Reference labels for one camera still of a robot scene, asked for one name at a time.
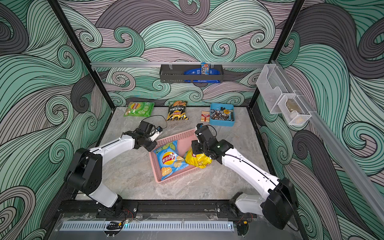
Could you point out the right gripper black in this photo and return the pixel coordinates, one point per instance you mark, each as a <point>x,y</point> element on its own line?
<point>197,146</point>

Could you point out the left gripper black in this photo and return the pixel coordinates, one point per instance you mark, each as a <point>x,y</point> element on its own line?
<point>150,148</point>

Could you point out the yellow potato chips bag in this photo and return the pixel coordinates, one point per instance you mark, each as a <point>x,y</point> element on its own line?
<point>200,160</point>

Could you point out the pink plastic basket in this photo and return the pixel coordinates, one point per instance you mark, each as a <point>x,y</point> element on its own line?
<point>183,142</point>

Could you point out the green potato chips bag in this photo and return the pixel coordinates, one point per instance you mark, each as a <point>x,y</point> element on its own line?
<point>139,109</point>

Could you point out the blue potato chips bag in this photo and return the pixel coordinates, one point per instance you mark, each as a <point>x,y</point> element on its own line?
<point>169,162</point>

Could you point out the black potato chips bag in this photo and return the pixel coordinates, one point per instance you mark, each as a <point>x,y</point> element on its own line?
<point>177,111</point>

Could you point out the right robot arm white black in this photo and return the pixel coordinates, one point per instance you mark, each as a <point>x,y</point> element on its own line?
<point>276,199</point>

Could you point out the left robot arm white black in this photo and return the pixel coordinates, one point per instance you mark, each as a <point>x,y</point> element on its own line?
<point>86,168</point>

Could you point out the small red beige snack box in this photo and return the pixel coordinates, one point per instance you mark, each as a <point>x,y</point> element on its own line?
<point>205,116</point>

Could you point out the blue tray with small items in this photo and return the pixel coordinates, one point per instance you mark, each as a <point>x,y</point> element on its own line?
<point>222,115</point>

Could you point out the blue cookie package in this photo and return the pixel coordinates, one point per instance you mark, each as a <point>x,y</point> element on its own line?
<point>199,72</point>

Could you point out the small blue snack pack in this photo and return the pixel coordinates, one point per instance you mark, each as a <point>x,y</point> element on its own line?
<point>205,69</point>

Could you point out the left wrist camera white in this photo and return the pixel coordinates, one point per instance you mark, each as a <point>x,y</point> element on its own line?
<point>156,133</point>

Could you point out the black wall shelf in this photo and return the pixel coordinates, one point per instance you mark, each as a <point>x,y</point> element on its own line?
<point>175,74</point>

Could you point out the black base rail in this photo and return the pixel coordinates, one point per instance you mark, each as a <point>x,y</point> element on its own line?
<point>133,208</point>

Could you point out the large clear wall bin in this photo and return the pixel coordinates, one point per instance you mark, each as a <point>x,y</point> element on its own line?
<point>273,83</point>

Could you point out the small clear wall bin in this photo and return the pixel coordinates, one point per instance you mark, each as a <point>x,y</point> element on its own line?
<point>293,110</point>

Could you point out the back aluminium rail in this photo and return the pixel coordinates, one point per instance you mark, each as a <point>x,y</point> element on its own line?
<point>136,64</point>

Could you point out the aluminium rail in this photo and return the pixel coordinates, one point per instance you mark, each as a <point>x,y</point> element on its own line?
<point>365,186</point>
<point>136,64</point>

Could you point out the white slotted cable duct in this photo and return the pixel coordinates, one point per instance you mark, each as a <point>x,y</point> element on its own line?
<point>154,226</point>

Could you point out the right aluminium rail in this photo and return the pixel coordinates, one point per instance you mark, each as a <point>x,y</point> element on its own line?
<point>365,186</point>

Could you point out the left black frame post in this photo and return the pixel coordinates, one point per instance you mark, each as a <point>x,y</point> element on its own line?
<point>80,50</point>

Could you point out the black frame post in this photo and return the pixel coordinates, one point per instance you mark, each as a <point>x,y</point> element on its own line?
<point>80,50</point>
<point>284,15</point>

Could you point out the right black frame post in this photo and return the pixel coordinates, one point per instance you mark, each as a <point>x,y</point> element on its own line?
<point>284,15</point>

